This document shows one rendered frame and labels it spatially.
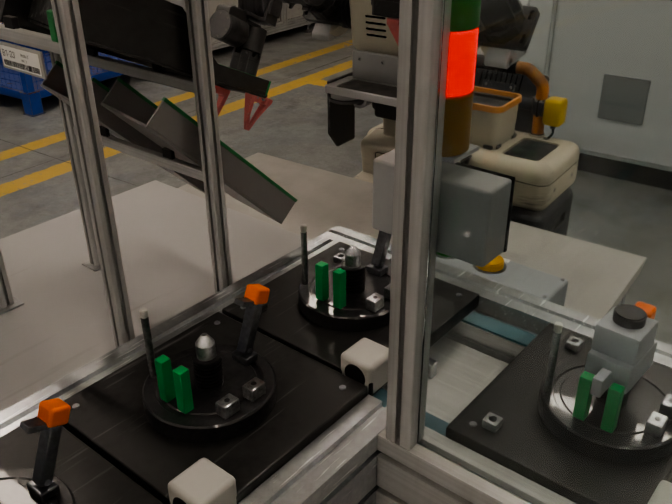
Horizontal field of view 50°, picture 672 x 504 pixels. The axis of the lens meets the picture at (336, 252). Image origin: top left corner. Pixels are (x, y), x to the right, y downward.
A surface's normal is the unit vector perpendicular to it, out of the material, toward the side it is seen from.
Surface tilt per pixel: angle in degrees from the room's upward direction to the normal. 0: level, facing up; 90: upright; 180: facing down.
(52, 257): 0
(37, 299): 0
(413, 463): 90
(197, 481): 0
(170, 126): 90
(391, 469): 90
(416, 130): 90
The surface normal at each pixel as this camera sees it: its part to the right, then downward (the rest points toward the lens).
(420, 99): -0.63, 0.37
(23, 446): -0.01, -0.88
